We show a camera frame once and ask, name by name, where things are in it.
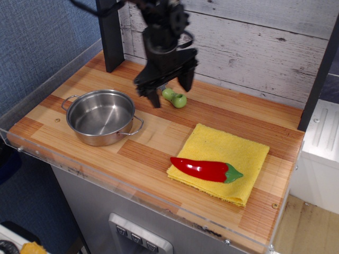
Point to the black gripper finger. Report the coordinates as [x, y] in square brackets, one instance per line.
[186, 79]
[153, 96]

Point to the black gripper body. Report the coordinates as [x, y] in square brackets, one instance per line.
[162, 68]

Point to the green handled grey spatula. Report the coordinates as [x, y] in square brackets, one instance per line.
[176, 99]

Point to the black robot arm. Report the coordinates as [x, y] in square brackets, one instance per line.
[167, 48]

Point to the yellow folded cloth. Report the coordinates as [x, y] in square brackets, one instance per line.
[208, 144]

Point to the stainless steel pot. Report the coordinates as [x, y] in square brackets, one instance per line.
[102, 117]

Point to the red toy chili pepper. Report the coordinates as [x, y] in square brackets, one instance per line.
[213, 171]

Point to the grey toy fridge cabinet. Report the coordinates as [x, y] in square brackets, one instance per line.
[92, 203]

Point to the silver dispenser button panel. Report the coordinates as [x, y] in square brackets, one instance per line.
[139, 235]

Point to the white ribbed box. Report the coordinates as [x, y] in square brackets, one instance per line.
[315, 179]

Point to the clear acrylic table guard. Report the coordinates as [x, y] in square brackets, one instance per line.
[129, 180]

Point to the black and yellow bag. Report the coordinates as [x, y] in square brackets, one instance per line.
[17, 235]

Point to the black left vertical post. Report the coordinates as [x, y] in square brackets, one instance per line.
[111, 41]

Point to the black vertical post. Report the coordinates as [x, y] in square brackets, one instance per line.
[111, 41]
[317, 87]

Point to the black right vertical post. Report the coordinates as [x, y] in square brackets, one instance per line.
[317, 87]

